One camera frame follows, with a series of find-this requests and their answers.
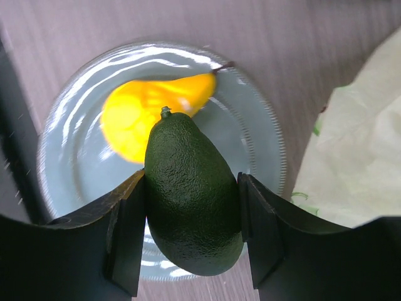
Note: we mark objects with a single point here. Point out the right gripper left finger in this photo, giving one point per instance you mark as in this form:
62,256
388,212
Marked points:
93,253

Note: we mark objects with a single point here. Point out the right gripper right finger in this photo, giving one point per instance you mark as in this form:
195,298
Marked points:
295,255

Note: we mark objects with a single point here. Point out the pale green plastic bag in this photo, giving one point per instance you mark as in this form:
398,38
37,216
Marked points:
350,173

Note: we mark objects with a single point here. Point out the fake dark green avocado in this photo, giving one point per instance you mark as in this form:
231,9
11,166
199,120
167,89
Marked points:
192,203

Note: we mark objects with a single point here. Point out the fake yellow pepper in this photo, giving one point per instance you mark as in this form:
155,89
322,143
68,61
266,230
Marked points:
132,109

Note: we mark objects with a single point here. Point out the grey-blue round plate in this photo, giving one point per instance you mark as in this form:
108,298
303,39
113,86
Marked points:
76,165

